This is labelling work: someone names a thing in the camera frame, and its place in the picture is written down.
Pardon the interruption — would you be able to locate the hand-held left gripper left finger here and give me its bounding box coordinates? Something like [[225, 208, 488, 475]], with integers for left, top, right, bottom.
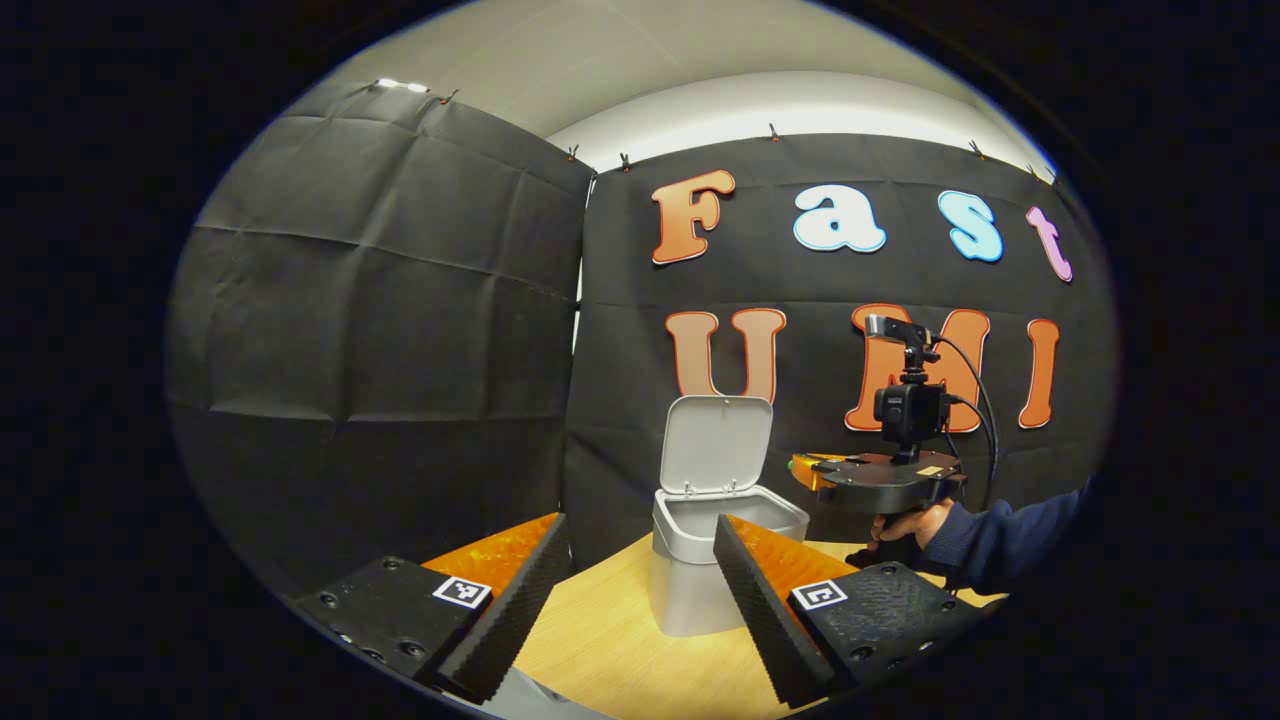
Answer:
[[292, 512, 573, 705]]

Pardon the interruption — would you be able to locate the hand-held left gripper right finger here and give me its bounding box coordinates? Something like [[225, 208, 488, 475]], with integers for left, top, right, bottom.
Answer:
[[712, 514, 996, 709]]

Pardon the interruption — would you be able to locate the white desktop garbage bin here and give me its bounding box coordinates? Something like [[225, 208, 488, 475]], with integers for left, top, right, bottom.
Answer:
[[650, 395, 811, 639]]

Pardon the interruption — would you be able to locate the wooden desktop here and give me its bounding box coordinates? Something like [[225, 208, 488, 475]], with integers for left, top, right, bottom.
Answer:
[[510, 530, 1006, 720]]

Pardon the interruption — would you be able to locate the black backdrop cloth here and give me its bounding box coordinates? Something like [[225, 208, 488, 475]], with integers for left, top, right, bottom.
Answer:
[[165, 80, 1119, 601]]

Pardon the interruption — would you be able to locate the row of cloth clips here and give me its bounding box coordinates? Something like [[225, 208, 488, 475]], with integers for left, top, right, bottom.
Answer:
[[440, 88, 1061, 186]]

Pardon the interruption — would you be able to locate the black camera cable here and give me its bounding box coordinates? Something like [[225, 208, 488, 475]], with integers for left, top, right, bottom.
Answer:
[[930, 335, 1001, 511]]

